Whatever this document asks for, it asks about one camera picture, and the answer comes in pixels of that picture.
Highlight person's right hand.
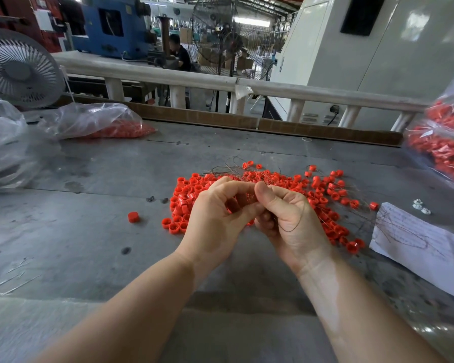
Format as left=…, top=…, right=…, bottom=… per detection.
left=253, top=181, right=335, bottom=277

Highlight person's left hand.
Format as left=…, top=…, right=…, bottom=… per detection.
left=174, top=176, right=266, bottom=280

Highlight pile of red plastic rings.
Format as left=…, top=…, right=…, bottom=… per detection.
left=161, top=160, right=381, bottom=256

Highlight bundle of thin metal wires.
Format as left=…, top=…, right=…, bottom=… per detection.
left=204, top=162, right=304, bottom=235

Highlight person's right forearm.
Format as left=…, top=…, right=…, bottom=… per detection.
left=299, top=257, right=447, bottom=363

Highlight person's left forearm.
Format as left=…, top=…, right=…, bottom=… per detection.
left=34, top=253, right=201, bottom=363

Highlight brown wooden board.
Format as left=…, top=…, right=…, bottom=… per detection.
left=56, top=94, right=404, bottom=147

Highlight white paper sheet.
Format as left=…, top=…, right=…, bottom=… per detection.
left=369, top=202, right=454, bottom=303

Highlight white metal railing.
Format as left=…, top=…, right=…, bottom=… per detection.
left=53, top=50, right=431, bottom=133

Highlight clear bag with red pieces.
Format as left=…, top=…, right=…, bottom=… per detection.
left=39, top=102, right=157, bottom=140

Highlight large clear bag red pieces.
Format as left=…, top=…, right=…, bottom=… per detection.
left=403, top=64, right=454, bottom=185

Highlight blue industrial machine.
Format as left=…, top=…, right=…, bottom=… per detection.
left=74, top=0, right=156, bottom=61

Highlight large grey machine cabinet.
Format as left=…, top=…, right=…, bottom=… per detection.
left=267, top=0, right=454, bottom=132

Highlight crumpled clear plastic bag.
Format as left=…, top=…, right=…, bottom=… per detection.
left=0, top=90, right=42, bottom=192

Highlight white desk fan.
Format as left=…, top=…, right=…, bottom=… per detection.
left=0, top=29, right=67, bottom=110

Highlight red industrial machine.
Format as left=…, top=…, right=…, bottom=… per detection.
left=0, top=0, right=68, bottom=53

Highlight black pedestal fan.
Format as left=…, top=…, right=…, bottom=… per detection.
left=218, top=32, right=245, bottom=114

